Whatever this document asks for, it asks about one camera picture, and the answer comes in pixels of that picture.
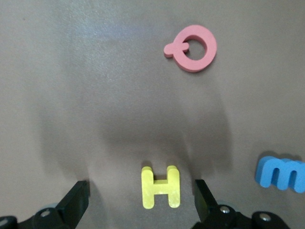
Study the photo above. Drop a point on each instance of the yellow uppercase letter H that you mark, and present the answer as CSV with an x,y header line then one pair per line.
x,y
160,188

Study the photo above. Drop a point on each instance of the blue lowercase letter m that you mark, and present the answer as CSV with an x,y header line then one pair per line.
x,y
267,174

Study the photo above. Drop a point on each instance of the red uppercase letter Q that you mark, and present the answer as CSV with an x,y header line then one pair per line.
x,y
209,43

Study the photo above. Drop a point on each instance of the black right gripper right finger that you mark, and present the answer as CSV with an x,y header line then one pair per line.
x,y
209,210

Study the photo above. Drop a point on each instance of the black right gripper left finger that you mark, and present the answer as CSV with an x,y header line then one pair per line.
x,y
69,207

